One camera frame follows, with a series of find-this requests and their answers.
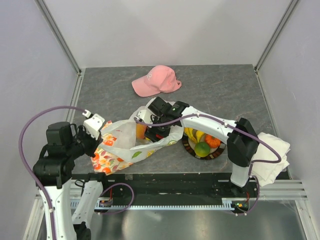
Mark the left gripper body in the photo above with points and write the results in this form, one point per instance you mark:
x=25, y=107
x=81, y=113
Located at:
x=87, y=143

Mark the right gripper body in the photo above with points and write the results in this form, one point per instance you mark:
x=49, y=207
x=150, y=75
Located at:
x=163, y=130

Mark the fake peach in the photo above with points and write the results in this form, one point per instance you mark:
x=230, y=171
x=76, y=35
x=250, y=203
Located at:
x=140, y=131

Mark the white plastic bag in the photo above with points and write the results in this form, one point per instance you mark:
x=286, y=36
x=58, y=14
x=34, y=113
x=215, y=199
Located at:
x=120, y=139

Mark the fake banana bunch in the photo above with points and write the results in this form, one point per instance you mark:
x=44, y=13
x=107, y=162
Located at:
x=194, y=135

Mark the fake yellow lemon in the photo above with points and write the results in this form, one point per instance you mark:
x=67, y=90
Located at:
x=202, y=149

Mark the fake orange mini pumpkin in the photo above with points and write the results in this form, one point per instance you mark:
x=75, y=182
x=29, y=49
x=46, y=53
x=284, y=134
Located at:
x=213, y=142

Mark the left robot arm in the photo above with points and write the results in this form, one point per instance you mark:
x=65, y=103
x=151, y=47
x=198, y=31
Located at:
x=65, y=143

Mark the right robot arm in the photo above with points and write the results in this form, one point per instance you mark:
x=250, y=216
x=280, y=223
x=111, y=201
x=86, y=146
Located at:
x=240, y=138

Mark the floral orange cloth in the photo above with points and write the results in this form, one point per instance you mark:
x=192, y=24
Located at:
x=106, y=162

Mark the pink baseball cap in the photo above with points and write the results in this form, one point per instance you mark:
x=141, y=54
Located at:
x=160, y=79

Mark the dark striped ceramic plate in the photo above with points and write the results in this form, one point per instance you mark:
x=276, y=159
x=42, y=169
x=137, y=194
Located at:
x=189, y=147

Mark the white folded towel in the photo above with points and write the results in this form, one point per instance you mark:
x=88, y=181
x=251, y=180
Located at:
x=267, y=173

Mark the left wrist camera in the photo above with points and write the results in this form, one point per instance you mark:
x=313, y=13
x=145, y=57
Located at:
x=93, y=124

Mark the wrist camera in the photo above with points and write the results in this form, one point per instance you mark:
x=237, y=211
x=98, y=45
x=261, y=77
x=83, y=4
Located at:
x=144, y=116
x=93, y=124

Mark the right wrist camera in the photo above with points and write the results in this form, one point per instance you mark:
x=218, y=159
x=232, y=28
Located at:
x=144, y=116

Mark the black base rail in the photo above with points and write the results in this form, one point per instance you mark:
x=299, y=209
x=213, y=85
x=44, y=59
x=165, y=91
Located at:
x=214, y=185

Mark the left aluminium frame post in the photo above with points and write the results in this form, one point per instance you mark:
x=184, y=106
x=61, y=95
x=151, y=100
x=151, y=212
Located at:
x=44, y=9

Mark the aluminium frame post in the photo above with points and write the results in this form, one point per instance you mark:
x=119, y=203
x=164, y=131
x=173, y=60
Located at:
x=44, y=9
x=276, y=33

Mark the right aluminium frame post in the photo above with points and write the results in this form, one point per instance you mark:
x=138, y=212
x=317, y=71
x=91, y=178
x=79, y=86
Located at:
x=276, y=33

